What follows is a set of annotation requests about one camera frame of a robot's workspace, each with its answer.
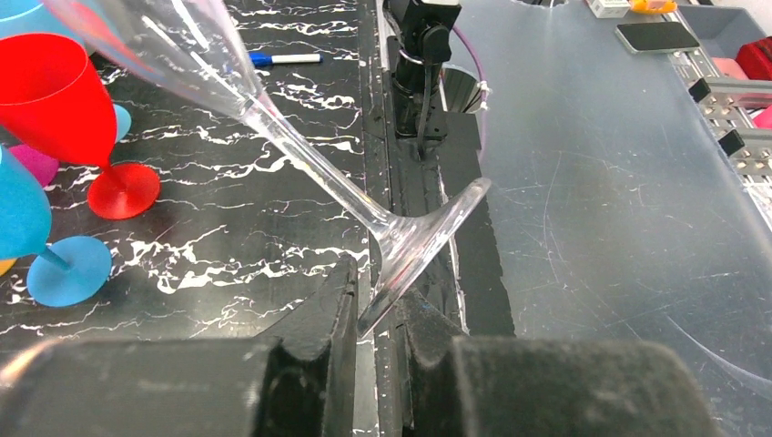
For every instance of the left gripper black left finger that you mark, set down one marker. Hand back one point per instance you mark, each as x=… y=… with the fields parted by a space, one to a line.
x=296 y=378

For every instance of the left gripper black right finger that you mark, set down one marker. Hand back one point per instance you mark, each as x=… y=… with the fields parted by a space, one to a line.
x=463 y=385

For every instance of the teal blue wine glass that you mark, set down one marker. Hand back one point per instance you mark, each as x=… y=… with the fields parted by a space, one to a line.
x=63 y=274

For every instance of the magenta wine glass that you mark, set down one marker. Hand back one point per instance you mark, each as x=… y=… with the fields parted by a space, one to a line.
x=41 y=166

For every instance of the clear wine glass front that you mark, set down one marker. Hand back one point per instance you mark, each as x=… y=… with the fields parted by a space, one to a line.
x=193 y=49

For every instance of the red wine glass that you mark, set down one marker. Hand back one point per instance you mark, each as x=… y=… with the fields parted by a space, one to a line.
x=53 y=100

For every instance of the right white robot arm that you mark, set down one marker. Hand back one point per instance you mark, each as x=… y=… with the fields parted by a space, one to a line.
x=420 y=47

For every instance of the black marble pattern mat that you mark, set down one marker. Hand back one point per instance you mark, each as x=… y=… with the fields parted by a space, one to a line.
x=238 y=237

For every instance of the blue white marker pen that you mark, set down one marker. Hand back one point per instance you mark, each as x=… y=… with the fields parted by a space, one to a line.
x=260 y=59

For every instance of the black smartphone on table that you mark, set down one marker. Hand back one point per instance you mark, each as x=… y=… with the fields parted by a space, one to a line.
x=658 y=37

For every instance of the red box far right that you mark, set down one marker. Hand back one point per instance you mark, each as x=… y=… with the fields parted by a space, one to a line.
x=755 y=59

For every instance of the grey plastic bin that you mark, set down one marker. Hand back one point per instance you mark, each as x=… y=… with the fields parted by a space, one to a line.
x=722 y=31

